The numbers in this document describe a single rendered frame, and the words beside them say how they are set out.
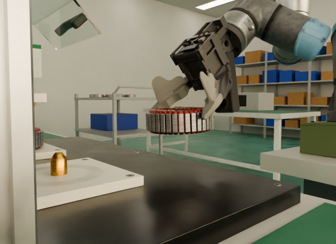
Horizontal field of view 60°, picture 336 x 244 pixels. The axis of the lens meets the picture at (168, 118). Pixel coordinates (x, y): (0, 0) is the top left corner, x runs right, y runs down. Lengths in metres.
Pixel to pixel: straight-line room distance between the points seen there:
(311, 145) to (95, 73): 5.85
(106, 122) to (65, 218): 2.92
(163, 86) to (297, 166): 0.34
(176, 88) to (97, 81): 5.87
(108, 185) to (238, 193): 0.14
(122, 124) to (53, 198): 2.98
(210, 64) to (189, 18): 7.82
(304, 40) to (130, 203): 0.45
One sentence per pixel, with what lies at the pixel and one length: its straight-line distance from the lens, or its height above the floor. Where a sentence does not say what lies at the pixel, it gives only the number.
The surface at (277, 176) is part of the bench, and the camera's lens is 3.06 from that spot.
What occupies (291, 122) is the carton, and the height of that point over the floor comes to 0.40.
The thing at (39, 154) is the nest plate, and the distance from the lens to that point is 0.55.
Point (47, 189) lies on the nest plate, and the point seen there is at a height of 0.78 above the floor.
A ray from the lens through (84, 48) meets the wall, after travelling 6.34.
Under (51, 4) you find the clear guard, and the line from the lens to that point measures 0.65.
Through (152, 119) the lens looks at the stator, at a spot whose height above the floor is 0.84.
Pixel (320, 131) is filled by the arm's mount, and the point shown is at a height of 0.80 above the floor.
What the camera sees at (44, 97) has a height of 0.88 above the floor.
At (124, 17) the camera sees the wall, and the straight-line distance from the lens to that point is 6.98.
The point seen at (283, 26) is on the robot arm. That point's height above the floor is 1.01.
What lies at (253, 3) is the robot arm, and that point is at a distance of 0.63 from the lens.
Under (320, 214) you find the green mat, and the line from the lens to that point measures 0.37.
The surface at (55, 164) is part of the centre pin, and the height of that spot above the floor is 0.80.
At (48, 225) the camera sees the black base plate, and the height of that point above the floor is 0.77.
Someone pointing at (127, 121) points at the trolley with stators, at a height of 0.64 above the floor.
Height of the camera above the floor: 0.87
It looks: 3 degrees down
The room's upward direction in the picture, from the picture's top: straight up
